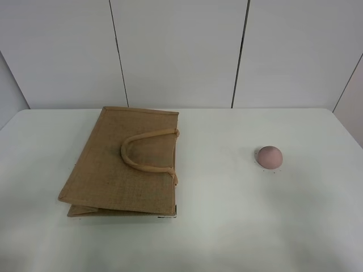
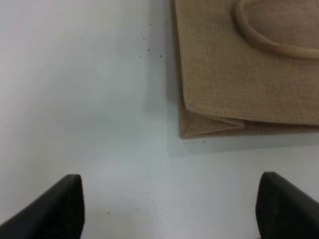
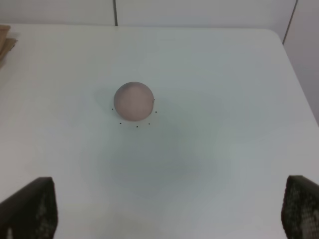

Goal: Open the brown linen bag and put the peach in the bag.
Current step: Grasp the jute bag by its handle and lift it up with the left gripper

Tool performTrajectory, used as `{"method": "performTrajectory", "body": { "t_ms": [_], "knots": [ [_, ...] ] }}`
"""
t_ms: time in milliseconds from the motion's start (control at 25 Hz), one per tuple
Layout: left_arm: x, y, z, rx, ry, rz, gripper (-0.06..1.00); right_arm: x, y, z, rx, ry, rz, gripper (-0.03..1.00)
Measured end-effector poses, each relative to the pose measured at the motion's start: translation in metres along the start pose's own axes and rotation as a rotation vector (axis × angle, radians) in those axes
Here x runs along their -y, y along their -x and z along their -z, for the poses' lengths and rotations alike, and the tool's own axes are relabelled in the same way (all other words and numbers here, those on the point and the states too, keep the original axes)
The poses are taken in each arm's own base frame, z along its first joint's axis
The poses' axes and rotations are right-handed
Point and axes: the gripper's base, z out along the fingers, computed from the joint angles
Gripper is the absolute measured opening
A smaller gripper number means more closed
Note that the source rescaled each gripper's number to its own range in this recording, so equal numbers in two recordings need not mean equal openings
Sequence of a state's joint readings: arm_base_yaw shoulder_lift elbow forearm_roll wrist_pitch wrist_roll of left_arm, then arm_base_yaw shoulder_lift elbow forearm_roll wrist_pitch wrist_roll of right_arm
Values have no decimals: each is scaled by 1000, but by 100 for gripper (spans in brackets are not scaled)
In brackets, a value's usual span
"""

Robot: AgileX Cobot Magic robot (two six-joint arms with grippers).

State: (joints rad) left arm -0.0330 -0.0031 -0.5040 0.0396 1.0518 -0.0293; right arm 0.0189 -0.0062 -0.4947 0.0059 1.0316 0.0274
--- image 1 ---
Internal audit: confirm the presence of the brown linen tote bag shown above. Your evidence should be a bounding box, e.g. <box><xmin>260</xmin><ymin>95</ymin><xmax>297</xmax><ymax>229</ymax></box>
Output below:
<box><xmin>58</xmin><ymin>107</ymin><xmax>179</xmax><ymax>218</ymax></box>

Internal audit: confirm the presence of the pink peach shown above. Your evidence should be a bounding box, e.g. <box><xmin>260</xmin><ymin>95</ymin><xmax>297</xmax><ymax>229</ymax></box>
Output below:
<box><xmin>255</xmin><ymin>146</ymin><xmax>283</xmax><ymax>170</ymax></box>

